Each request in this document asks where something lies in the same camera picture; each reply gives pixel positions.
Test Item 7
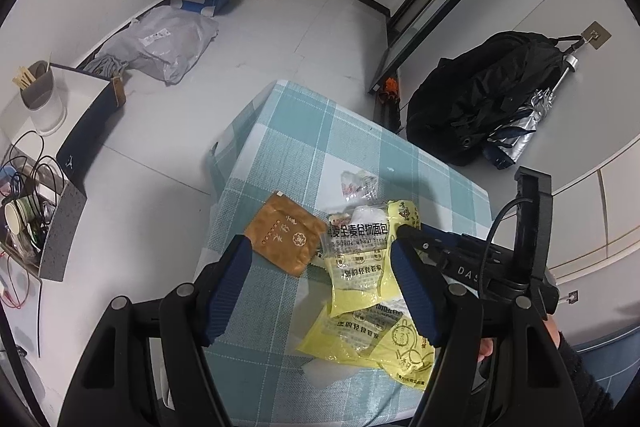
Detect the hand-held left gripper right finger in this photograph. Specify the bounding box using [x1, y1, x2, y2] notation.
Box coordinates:
[390, 237, 591, 427]

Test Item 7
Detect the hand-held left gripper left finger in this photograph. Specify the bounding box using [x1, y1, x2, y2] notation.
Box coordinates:
[59, 237, 256, 427]

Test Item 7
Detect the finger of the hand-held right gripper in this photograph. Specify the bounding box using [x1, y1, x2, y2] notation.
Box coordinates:
[397, 224, 473, 253]
[419, 246, 453, 280]

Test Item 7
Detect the yellow bread wrapper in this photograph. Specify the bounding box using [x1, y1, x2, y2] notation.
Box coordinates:
[295, 302, 436, 393]
[320, 199, 426, 320]

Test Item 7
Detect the brown foil packet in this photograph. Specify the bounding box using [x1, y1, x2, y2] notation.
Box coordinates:
[243, 191, 328, 279]

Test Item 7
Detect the person's right forearm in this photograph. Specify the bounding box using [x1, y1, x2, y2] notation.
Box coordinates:
[552, 329, 636, 427]

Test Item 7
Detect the person's right hand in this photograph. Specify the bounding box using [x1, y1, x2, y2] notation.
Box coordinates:
[477, 314, 561, 363]

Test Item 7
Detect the clear crumpled plastic wrapper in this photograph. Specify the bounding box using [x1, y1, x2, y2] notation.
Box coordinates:
[340, 169, 381, 208]

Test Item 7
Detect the silver folding umbrella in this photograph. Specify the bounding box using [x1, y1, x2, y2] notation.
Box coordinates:
[482, 54, 581, 170]

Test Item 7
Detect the white plastic scrap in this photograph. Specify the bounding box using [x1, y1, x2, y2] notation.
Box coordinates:
[300, 357, 361, 388]

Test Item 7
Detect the black jacket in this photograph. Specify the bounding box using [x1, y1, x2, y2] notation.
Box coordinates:
[406, 31, 583, 168]

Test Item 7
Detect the table with checkered cloth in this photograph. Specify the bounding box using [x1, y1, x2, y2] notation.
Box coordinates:
[205, 79, 491, 427]

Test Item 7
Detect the grey speckled storage box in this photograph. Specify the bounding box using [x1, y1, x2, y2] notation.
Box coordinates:
[0, 147, 88, 283]

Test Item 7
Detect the navy gift box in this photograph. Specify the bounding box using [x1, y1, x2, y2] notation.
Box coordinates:
[47, 62, 126, 182]

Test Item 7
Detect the striped paper cup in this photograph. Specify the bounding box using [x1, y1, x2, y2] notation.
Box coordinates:
[4, 197, 38, 235]

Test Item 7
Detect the white plastic cup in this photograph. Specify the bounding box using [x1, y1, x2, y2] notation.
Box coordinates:
[30, 72, 68, 135]

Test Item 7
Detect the grey folded cloth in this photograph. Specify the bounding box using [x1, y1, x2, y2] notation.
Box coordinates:
[80, 54, 131, 80]

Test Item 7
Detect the grey plastic mailer bag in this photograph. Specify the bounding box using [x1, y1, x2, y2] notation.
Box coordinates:
[95, 5, 221, 85]

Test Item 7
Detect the grey cup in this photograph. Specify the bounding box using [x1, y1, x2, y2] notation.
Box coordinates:
[20, 61, 55, 112]

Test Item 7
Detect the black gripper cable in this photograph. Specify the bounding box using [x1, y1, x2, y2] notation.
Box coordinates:
[477, 197, 536, 303]

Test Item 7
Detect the metal wall hook plate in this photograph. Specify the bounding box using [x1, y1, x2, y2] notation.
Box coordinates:
[582, 22, 612, 50]

